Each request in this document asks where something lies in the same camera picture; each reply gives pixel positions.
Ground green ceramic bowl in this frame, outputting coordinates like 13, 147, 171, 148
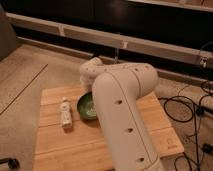
77, 92, 97, 120

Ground black cables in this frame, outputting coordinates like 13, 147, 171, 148
158, 79, 213, 171

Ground white plastic bottle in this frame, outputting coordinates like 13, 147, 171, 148
60, 97, 72, 128

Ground black caster wheel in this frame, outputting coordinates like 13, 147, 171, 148
0, 158, 20, 169

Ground wooden board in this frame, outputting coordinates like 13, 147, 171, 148
33, 86, 184, 171

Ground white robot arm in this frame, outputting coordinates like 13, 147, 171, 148
80, 57, 165, 171

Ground white metal rail frame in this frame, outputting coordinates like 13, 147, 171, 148
6, 12, 213, 66

